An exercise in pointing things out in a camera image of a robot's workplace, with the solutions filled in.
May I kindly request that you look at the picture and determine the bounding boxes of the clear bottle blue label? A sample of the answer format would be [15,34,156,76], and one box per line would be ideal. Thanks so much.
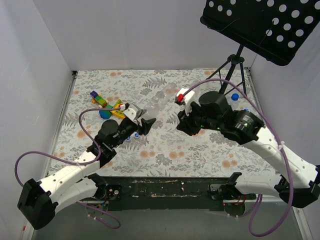
[231,93,240,101]

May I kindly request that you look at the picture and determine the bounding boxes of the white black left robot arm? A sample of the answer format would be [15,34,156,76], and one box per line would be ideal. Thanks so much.
[17,117,156,230]

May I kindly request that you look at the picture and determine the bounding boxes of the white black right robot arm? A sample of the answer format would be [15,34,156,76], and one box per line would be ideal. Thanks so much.
[175,88,320,208]

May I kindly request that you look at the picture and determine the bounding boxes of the green blue toy blocks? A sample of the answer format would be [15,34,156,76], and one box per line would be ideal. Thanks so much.
[99,99,122,120]

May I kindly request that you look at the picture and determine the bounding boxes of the yellow window toy block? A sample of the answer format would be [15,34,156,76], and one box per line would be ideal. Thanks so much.
[111,110,126,119]

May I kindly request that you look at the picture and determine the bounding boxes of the toy block car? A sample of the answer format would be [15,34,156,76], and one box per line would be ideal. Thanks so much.
[90,91,108,108]

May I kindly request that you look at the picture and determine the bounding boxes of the black music stand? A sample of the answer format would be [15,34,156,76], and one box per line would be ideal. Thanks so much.
[199,0,320,97]

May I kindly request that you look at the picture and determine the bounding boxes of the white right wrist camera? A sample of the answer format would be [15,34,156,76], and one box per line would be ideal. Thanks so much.
[175,88,196,116]

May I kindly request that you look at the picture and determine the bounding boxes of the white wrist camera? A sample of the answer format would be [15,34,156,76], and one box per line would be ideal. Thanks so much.
[175,88,196,116]
[123,104,143,122]

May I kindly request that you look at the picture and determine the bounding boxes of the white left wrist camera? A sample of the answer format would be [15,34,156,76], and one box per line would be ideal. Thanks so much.
[123,104,143,122]

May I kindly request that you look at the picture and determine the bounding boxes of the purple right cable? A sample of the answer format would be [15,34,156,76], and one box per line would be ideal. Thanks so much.
[177,78,295,237]

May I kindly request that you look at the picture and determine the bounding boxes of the purple cable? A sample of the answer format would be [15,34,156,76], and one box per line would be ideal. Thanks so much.
[14,104,126,229]
[177,78,295,237]

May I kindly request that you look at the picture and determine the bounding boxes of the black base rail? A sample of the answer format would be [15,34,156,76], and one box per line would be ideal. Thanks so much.
[88,173,248,211]

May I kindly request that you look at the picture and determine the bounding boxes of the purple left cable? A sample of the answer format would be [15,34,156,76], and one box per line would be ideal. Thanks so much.
[14,104,126,229]

